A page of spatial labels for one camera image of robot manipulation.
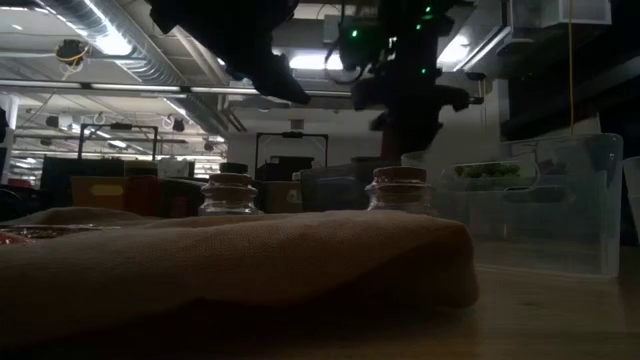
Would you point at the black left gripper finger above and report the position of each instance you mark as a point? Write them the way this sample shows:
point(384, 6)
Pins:
point(282, 82)

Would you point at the cork-stoppered glass spice jar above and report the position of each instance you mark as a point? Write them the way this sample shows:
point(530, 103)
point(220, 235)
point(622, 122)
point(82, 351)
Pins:
point(399, 187)
point(229, 195)

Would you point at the cardboard spice box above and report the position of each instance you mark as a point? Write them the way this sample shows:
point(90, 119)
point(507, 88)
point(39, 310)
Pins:
point(297, 176)

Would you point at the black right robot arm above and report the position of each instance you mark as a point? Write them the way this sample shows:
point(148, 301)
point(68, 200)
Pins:
point(415, 45)

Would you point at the ceiling light panel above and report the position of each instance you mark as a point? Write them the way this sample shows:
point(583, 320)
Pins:
point(312, 61)

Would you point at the black monitor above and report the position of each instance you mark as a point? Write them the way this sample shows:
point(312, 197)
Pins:
point(367, 161)
point(285, 167)

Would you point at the grey plastic bin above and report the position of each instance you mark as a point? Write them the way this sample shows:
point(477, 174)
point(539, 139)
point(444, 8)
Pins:
point(340, 190)

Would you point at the green herb package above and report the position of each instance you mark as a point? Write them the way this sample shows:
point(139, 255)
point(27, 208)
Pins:
point(487, 171)

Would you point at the white box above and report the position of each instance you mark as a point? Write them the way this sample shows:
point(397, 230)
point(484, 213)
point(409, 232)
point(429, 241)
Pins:
point(175, 169)

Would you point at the beige cloth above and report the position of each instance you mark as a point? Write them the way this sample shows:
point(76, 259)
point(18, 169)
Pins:
point(250, 260)

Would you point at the clear plastic bin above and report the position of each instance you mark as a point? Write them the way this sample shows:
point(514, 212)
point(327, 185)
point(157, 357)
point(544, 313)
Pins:
point(575, 225)

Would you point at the yellow plastic bin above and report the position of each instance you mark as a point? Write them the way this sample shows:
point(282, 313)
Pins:
point(100, 192)

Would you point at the wall vent grille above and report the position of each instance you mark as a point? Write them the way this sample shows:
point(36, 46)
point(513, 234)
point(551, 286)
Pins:
point(297, 124)

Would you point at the black metal station frame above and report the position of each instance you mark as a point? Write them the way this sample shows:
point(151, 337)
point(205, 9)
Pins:
point(292, 134)
point(117, 127)

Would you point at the black ceiling camera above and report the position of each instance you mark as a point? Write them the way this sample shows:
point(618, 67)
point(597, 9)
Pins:
point(178, 125)

